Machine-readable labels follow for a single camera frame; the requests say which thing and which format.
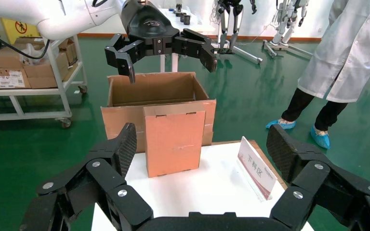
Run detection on white metal stand base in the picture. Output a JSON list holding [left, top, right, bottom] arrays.
[[263, 0, 313, 60]]

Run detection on plain cardboard box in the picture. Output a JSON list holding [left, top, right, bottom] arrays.
[[24, 52, 70, 89], [0, 46, 29, 69], [59, 38, 78, 66]]

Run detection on acrylic table sign red print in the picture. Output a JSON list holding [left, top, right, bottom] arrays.
[[237, 136, 278, 202]]

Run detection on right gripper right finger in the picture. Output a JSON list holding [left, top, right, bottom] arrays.
[[266, 124, 370, 231]]

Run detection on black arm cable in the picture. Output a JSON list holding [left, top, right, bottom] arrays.
[[0, 27, 51, 60]]

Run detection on yellow warning sign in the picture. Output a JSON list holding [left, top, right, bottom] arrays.
[[0, 17, 41, 45]]

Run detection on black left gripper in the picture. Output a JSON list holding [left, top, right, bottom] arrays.
[[104, 0, 218, 84]]

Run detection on small cardboard box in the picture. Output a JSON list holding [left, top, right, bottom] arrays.
[[143, 103, 206, 178]]

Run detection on large open cardboard box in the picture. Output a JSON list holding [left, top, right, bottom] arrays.
[[100, 71, 217, 154]]

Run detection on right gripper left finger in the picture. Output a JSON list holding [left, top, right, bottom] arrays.
[[19, 122, 154, 231]]

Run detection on cardboard box with shipping labels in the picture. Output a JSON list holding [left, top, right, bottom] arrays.
[[0, 66, 31, 90]]

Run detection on white wheeled shelf cart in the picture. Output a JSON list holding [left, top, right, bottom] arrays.
[[0, 35, 88, 129]]

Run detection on white plastic bag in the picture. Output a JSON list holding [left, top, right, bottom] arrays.
[[19, 43, 60, 66]]

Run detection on person lab coat black trousers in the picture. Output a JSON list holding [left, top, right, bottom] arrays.
[[265, 0, 370, 150]]

